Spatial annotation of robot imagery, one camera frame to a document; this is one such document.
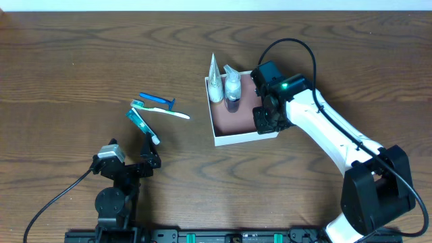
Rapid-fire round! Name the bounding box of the green Colgate toothpaste tube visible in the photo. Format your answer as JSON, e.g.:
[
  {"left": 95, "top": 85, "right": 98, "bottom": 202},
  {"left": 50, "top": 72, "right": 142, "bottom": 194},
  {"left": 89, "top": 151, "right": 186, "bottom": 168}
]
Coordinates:
[{"left": 126, "top": 108, "right": 160, "bottom": 145}]

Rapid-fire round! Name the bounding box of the green white toothbrush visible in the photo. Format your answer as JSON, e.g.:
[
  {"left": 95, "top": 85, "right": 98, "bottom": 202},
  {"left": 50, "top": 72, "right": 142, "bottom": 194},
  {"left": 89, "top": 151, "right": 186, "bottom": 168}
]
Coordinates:
[{"left": 130, "top": 100, "right": 190, "bottom": 119}]

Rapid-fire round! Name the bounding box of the clear pump bottle blue liquid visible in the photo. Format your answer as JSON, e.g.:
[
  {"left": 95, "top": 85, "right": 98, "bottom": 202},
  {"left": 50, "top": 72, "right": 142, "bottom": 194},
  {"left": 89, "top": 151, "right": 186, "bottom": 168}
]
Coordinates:
[{"left": 223, "top": 65, "right": 242, "bottom": 113}]

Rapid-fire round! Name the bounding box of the white Pantene tube gold cap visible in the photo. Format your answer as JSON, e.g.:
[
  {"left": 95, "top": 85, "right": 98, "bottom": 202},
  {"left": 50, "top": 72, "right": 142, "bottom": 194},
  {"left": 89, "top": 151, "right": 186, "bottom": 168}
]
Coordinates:
[{"left": 207, "top": 53, "right": 223, "bottom": 103}]

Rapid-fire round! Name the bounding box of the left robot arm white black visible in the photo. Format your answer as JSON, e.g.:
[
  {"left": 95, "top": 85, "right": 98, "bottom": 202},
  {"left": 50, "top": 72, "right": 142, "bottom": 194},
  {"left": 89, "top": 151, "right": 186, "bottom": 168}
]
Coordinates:
[{"left": 90, "top": 132, "right": 161, "bottom": 230}]

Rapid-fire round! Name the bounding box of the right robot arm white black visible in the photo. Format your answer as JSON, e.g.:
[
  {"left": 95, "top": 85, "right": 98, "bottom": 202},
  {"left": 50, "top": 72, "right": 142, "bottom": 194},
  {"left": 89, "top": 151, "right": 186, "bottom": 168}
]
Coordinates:
[{"left": 250, "top": 70, "right": 416, "bottom": 242}]

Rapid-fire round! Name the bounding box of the white box pink interior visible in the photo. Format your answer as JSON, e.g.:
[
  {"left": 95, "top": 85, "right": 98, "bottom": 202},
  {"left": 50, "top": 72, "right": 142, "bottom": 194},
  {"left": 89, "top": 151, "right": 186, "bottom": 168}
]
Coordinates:
[{"left": 207, "top": 71, "right": 278, "bottom": 146}]

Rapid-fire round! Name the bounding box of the blue disposable razor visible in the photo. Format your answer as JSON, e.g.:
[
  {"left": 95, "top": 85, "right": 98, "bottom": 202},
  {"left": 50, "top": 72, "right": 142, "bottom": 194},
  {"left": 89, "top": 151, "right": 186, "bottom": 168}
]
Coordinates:
[{"left": 139, "top": 92, "right": 176, "bottom": 111}]

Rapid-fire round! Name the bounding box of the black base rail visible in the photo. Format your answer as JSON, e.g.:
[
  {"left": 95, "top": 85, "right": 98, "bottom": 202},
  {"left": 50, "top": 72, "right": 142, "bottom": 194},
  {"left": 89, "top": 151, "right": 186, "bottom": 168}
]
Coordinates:
[{"left": 63, "top": 226, "right": 402, "bottom": 243}]

